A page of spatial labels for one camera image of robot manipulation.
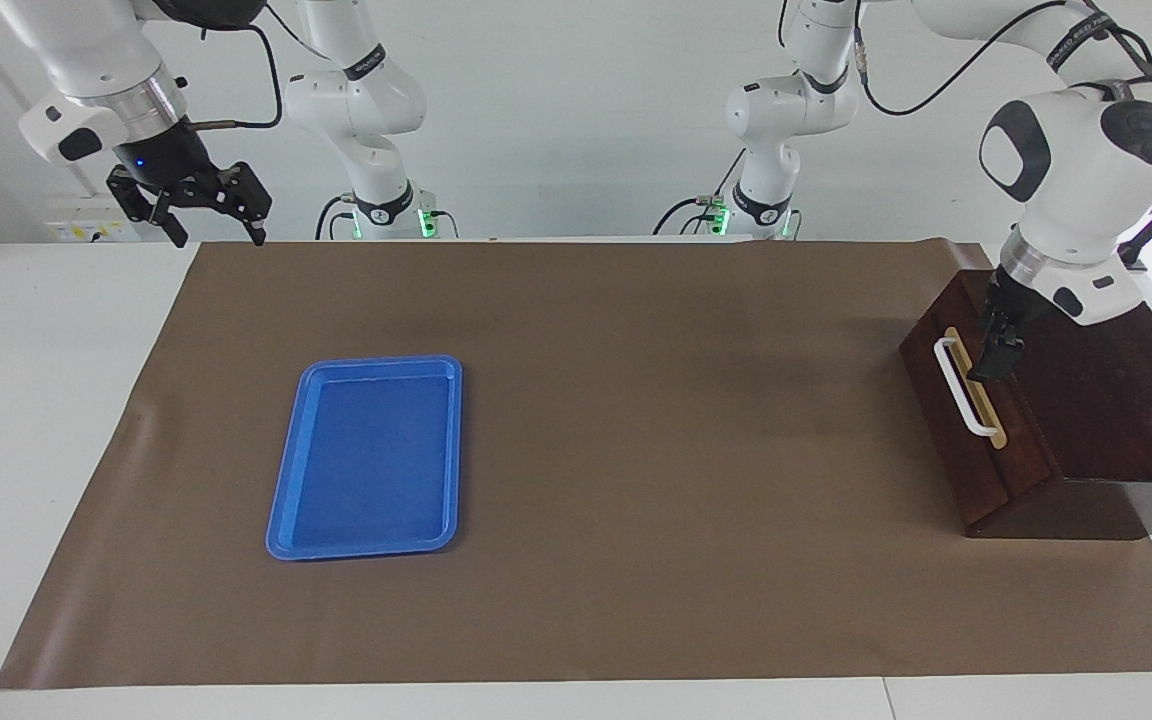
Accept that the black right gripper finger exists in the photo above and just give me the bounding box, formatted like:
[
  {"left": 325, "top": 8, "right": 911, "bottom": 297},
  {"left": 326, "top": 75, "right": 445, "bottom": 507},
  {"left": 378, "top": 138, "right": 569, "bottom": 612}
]
[
  {"left": 184, "top": 160, "right": 274, "bottom": 248},
  {"left": 104, "top": 165, "right": 189, "bottom": 250}
]

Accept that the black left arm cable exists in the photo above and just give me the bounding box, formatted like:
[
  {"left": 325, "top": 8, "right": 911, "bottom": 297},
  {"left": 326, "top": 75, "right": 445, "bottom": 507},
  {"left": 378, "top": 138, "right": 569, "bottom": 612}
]
[{"left": 841, "top": 0, "right": 1152, "bottom": 116}]

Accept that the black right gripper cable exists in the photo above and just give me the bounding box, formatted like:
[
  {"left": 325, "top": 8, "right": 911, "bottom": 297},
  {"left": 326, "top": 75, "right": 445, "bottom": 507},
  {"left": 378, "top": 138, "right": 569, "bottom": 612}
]
[{"left": 186, "top": 0, "right": 285, "bottom": 131}]

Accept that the brown paper table mat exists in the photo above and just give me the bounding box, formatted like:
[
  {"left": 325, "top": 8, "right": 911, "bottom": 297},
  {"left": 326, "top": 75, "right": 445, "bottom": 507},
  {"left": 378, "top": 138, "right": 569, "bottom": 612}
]
[{"left": 0, "top": 240, "right": 1152, "bottom": 691}]

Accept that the dark wooden drawer cabinet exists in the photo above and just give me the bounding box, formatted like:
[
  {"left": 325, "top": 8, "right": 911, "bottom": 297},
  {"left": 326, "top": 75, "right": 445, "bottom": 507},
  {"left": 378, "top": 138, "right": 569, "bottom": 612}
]
[{"left": 899, "top": 270, "right": 1152, "bottom": 541}]

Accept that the white wall power outlet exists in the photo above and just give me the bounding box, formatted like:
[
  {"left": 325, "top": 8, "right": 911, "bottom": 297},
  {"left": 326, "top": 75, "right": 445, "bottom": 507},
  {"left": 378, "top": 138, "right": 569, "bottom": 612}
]
[{"left": 44, "top": 205, "right": 142, "bottom": 244}]

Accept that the blue plastic tray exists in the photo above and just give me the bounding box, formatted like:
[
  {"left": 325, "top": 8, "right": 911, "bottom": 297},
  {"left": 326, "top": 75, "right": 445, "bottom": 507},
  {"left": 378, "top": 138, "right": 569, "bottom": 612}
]
[{"left": 266, "top": 355, "right": 464, "bottom": 561}]

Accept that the white drawer handle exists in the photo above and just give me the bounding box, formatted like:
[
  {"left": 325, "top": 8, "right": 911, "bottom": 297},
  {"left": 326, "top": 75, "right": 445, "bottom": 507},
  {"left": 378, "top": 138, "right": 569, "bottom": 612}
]
[{"left": 933, "top": 336, "right": 1002, "bottom": 441}]

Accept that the black base cable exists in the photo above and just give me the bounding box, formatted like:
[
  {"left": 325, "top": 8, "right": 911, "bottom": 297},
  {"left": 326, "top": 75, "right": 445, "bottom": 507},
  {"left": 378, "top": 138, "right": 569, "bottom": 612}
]
[
  {"left": 314, "top": 195, "right": 357, "bottom": 241},
  {"left": 652, "top": 150, "right": 747, "bottom": 237}
]

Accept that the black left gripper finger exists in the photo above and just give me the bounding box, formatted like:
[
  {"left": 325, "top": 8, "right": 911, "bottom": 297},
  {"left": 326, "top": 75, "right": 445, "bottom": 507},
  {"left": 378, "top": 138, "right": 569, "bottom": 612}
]
[
  {"left": 966, "top": 314, "right": 1000, "bottom": 384},
  {"left": 990, "top": 338, "right": 1026, "bottom": 385}
]

